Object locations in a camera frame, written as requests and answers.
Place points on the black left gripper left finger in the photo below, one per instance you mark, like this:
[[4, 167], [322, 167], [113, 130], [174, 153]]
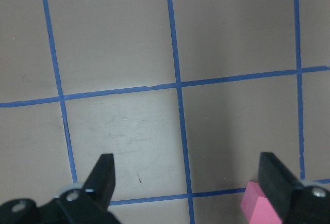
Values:
[[100, 183]]

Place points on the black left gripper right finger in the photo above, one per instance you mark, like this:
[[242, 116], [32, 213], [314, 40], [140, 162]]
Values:
[[278, 183]]

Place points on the pink foam cube centre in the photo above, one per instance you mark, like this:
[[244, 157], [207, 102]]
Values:
[[256, 206]]

